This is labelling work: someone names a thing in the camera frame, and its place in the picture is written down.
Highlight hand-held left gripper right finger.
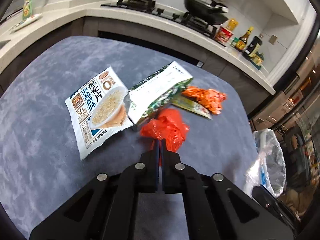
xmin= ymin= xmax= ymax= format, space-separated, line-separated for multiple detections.
xmin=160 ymin=140 xmax=294 ymax=240

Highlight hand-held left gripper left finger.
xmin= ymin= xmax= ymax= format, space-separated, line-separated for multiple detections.
xmin=29 ymin=140 xmax=160 ymax=240

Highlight bin with clear liner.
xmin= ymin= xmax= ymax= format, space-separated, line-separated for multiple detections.
xmin=244 ymin=129 xmax=287 ymax=198

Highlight red plastic bag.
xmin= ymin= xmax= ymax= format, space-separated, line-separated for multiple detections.
xmin=139 ymin=108 xmax=190 ymax=153

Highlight small green sachet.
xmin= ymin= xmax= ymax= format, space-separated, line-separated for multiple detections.
xmin=171 ymin=95 xmax=213 ymax=120

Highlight white and blue oatmeal packet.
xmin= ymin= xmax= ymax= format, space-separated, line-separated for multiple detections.
xmin=65 ymin=66 xmax=133 ymax=161

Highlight black-framed glass door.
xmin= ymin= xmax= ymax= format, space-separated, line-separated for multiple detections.
xmin=250 ymin=30 xmax=320 ymax=230

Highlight green and white snack packet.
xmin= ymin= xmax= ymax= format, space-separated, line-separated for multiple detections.
xmin=127 ymin=61 xmax=194 ymax=126

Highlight orange crumpled plastic wrapper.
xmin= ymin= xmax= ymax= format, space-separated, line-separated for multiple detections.
xmin=181 ymin=85 xmax=227 ymax=116

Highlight dark grey kitchen cabinet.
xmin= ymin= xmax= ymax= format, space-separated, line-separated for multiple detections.
xmin=0 ymin=15 xmax=271 ymax=117

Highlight red instant noodle cup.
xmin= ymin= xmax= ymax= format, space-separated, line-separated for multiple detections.
xmin=214 ymin=26 xmax=234 ymax=43

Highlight brown sauce bottle yellow cap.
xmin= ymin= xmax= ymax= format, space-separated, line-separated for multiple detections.
xmin=235 ymin=26 xmax=254 ymax=52

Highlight dark soy sauce bottle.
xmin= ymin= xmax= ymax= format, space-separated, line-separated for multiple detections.
xmin=244 ymin=34 xmax=265 ymax=57

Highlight white kitchen countertop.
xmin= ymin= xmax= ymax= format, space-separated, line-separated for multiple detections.
xmin=0 ymin=0 xmax=276 ymax=96

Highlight black gas stove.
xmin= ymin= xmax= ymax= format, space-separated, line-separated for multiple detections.
xmin=100 ymin=0 xmax=221 ymax=40

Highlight yellow seasoning packet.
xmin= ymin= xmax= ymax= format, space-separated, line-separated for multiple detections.
xmin=226 ymin=18 xmax=239 ymax=32

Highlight black wok with lid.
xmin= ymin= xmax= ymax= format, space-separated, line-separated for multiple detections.
xmin=184 ymin=0 xmax=229 ymax=26

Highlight green dish soap bottle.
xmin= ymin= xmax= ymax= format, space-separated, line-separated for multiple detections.
xmin=22 ymin=0 xmax=34 ymax=20

